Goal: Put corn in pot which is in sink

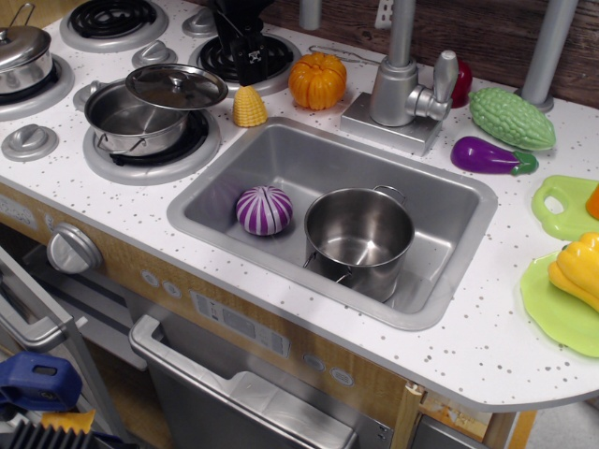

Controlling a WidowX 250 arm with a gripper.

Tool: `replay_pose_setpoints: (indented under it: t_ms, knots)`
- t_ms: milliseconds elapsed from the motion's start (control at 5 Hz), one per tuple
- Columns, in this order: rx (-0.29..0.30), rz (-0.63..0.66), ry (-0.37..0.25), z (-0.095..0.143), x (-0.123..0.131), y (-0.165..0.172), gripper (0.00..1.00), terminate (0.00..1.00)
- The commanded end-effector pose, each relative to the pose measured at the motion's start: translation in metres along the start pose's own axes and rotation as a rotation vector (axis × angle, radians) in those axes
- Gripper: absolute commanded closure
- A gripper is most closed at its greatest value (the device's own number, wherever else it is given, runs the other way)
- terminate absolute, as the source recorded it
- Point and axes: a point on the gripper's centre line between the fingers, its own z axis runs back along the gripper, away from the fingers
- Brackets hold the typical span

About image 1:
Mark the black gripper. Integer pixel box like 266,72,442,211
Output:
208,0,268,86

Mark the yellow toy corn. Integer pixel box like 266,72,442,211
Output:
233,86,268,128

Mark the steel pot lid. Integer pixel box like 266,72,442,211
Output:
125,64,228,110

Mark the steel pot on burner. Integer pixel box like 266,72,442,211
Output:
84,80,188,157

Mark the steel pot in sink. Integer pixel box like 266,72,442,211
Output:
303,185,416,302

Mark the lidded steel pot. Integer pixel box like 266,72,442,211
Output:
1,3,53,95

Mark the grey toy sink basin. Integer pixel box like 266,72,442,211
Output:
168,118,498,331

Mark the back right black burner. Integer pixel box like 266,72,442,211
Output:
189,34,301,98

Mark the black burner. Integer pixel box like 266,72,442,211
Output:
83,111,221,186
189,34,301,98
59,1,168,53

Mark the grey stove knob back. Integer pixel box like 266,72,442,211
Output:
182,7,217,38

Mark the grey stove knob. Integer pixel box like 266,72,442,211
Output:
182,7,217,38
1,124,58,162
132,40,178,68

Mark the orange toy pumpkin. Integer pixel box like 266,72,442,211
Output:
288,52,347,110

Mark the grey stove knob middle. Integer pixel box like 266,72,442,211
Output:
132,40,178,68

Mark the front left black burner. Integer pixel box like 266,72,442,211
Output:
83,111,221,186

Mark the back left black burner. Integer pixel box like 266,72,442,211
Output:
59,1,168,53

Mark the purple striped toy onion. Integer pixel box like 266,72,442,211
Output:
236,186,293,237

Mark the silver toy faucet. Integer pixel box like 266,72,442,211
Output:
340,0,459,156

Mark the red toy apple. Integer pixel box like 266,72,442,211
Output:
451,59,473,109

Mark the grey stove knob front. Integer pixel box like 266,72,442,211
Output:
1,124,58,162

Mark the far left burner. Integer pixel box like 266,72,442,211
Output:
1,54,75,122

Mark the purple toy eggplant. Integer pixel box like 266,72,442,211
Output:
450,137,539,176

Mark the grey oven dial knob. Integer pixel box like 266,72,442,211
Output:
46,223,103,274

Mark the green toy bitter melon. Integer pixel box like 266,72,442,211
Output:
469,87,557,151

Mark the silver dishwasher door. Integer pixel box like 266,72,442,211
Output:
129,314,393,448

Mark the green toy cutting board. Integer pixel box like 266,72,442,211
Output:
532,175,598,240

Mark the orange toy piece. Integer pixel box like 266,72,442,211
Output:
585,185,599,220

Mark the light green plate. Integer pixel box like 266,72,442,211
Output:
519,252,598,358

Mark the yellow toy bell pepper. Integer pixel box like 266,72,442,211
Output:
548,232,598,311

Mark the blue clamp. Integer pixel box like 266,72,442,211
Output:
1,352,82,412

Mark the grey post left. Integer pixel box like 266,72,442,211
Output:
299,0,322,31

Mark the grey post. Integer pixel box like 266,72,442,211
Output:
299,0,322,31
517,0,578,112

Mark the grey post right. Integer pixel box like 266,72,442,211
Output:
517,0,578,112

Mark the silver oven door handle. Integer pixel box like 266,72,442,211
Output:
1,258,87,356

